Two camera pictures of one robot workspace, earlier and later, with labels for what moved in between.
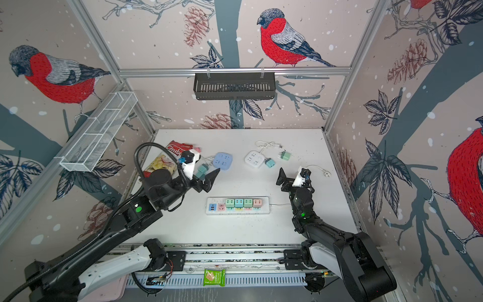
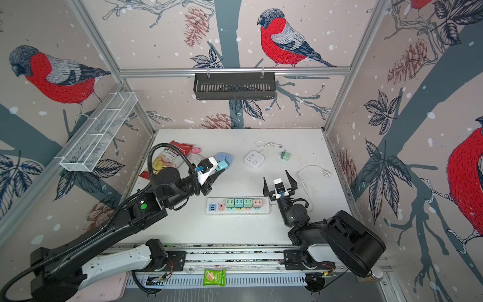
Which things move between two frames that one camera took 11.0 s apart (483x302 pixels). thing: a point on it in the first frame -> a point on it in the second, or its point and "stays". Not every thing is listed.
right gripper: (284, 180) -> (294, 184)
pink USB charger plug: (257, 203) stays
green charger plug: (230, 203) stays
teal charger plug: (239, 203) stays
